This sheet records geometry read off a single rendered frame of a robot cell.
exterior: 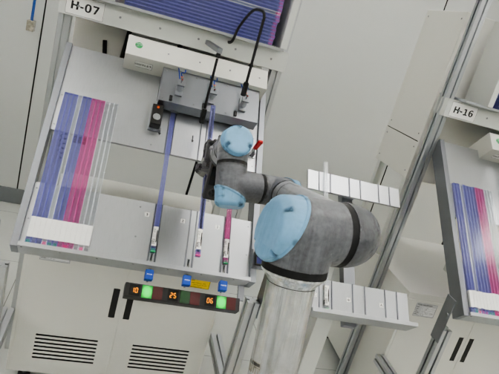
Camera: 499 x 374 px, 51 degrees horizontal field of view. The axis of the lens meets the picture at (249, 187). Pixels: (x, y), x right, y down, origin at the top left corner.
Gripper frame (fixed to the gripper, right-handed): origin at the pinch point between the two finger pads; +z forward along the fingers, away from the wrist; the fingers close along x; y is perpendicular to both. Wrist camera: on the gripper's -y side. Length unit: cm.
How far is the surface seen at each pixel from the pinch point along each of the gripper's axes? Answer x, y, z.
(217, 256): -8.6, -22.1, 6.8
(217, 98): -2.5, 30.9, 14.2
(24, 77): 85, 78, 170
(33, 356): 40, -63, 61
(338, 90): -107, 112, 149
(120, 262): 19.4, -28.3, 4.3
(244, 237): -16.9, -14.5, 8.7
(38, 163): 47.3, -3.7, 10.2
